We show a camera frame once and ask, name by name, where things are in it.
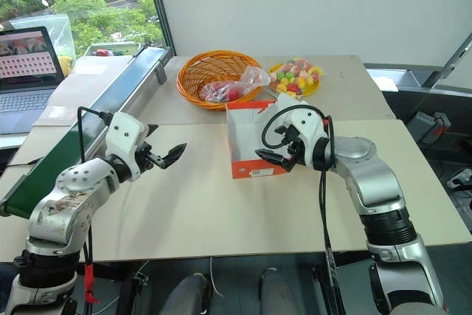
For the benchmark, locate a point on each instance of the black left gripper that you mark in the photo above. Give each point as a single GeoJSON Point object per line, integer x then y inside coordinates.
{"type": "Point", "coordinates": [147, 160]}

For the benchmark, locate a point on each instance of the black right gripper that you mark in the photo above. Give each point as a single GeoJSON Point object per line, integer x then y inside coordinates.
{"type": "Point", "coordinates": [296, 152]}

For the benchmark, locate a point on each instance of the orange cardboard box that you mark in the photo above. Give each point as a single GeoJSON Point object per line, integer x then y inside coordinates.
{"type": "Point", "coordinates": [243, 138]}

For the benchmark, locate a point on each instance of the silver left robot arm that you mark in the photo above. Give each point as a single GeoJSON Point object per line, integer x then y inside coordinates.
{"type": "Point", "coordinates": [70, 197]}

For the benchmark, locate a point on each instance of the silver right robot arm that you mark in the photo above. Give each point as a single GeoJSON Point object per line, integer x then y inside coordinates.
{"type": "Point", "coordinates": [372, 182]}

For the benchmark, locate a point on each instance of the green conveyor belt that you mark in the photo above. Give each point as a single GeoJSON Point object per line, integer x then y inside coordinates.
{"type": "Point", "coordinates": [85, 123]}

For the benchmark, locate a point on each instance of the yellow plate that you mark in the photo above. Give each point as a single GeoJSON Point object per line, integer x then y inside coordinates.
{"type": "Point", "coordinates": [311, 86]}

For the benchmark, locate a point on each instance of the clear bag with red items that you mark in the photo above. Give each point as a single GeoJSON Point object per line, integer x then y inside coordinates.
{"type": "Point", "coordinates": [228, 90]}

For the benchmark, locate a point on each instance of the orange wicker basket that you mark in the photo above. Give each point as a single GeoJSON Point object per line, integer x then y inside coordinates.
{"type": "Point", "coordinates": [195, 75]}

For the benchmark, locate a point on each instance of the flat brown cardboard sheet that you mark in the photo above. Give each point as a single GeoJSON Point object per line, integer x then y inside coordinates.
{"type": "Point", "coordinates": [88, 71]}

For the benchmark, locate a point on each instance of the pale crate with red item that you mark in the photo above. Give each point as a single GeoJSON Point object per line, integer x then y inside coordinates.
{"type": "Point", "coordinates": [110, 49]}

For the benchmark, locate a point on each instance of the grey tray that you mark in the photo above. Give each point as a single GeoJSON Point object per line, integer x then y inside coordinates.
{"type": "Point", "coordinates": [402, 79]}

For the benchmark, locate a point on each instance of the clear plastic bag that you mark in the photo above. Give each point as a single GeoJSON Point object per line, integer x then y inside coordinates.
{"type": "Point", "coordinates": [62, 42]}

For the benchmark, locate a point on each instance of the grey laptop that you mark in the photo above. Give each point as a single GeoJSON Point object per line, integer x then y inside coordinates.
{"type": "Point", "coordinates": [26, 82]}

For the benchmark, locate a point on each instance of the grey power adapter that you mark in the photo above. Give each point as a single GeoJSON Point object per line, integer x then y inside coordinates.
{"type": "Point", "coordinates": [427, 125]}

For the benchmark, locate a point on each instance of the dark rounded shape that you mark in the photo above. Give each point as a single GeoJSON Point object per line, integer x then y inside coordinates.
{"type": "Point", "coordinates": [188, 294]}

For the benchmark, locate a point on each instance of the grey white device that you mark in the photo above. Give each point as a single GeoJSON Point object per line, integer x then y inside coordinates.
{"type": "Point", "coordinates": [461, 178]}

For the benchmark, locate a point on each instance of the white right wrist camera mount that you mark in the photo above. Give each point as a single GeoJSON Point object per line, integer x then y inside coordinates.
{"type": "Point", "coordinates": [308, 127]}

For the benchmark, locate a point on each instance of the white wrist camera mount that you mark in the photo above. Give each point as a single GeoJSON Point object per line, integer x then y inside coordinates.
{"type": "Point", "coordinates": [308, 127]}
{"type": "Point", "coordinates": [123, 134]}

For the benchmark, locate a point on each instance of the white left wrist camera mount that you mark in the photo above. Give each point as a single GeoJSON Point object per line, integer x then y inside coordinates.
{"type": "Point", "coordinates": [123, 134]}

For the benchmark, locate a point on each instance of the aluminium frame bar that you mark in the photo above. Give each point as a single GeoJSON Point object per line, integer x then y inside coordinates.
{"type": "Point", "coordinates": [451, 62]}

